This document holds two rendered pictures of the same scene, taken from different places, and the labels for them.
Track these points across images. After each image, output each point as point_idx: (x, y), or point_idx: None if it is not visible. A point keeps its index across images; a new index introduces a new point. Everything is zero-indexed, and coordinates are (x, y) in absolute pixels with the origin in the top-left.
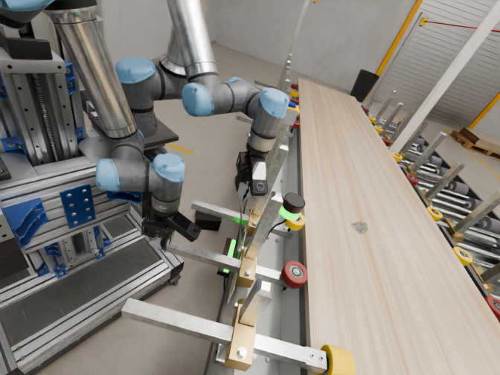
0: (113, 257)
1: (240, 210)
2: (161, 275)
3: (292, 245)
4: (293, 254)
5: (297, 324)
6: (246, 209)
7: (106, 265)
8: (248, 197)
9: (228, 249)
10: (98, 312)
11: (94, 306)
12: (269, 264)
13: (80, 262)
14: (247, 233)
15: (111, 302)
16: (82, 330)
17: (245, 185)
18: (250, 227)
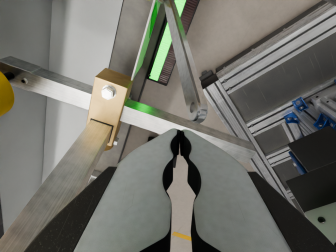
0: (281, 99)
1: (196, 72)
2: (230, 72)
3: (13, 52)
4: (8, 23)
5: None
6: (119, 150)
7: (289, 90)
8: (156, 138)
9: (167, 55)
10: (308, 27)
11: (311, 36)
12: (79, 35)
13: (334, 87)
14: (128, 76)
15: (290, 41)
16: (322, 10)
17: (211, 231)
18: (121, 84)
